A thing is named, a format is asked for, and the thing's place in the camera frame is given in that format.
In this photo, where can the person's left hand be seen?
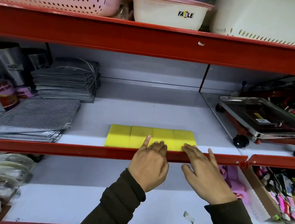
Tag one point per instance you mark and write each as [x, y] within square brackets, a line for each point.
[149, 167]

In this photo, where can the person's right hand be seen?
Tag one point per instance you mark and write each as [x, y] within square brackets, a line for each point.
[208, 178]

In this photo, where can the person's left little finger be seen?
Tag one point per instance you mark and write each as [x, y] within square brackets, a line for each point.
[145, 142]

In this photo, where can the person's right little finger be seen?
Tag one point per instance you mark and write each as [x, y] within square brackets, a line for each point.
[211, 155]

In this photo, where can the person's right thumb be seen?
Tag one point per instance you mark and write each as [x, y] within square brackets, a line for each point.
[187, 170]

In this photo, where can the person's left forearm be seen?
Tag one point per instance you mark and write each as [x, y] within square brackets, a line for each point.
[118, 206]

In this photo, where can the person's right forearm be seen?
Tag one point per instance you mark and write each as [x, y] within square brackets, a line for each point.
[233, 223]

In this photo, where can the yellow sponge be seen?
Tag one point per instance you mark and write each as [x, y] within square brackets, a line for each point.
[118, 136]
[184, 137]
[138, 137]
[163, 135]

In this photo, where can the red wheeled trolley stand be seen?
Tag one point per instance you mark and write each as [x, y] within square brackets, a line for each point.
[240, 141]

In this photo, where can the pink plastic items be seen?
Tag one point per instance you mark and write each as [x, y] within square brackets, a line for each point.
[231, 181]

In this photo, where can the torn clear tape piece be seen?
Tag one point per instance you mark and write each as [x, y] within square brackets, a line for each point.
[188, 217]

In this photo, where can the cardboard box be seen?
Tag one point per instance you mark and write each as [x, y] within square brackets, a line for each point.
[261, 192]

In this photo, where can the steel tray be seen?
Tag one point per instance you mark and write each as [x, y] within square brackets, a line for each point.
[262, 118]

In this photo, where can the white ribbed plastic tray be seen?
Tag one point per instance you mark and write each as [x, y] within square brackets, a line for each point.
[254, 202]

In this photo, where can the heap of colourful packaged utensils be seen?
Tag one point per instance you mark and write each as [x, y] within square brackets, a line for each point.
[288, 195]

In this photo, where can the bundle of dark metal tools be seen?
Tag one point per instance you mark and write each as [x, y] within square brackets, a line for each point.
[280, 88]

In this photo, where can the tied stack of grey packets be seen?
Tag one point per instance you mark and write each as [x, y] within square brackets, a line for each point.
[67, 80]

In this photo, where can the red metal shelf rack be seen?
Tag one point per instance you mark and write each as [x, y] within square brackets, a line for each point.
[143, 38]

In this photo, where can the loose stack of mesh packets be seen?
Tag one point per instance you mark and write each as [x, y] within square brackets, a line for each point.
[36, 119]

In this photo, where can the cream plastic basin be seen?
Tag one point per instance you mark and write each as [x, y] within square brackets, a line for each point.
[169, 14]

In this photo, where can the small pink label can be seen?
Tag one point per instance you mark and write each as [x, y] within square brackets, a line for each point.
[25, 92]

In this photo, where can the small shiny steel container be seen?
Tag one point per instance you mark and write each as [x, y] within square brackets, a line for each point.
[38, 58]

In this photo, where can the cream perforated plastic basket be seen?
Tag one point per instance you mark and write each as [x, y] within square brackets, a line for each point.
[266, 18]

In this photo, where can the pile of bagged scrub pads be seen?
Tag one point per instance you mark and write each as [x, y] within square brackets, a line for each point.
[0, 180]

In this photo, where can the large shiny steel container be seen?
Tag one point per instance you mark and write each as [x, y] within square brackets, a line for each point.
[7, 62]

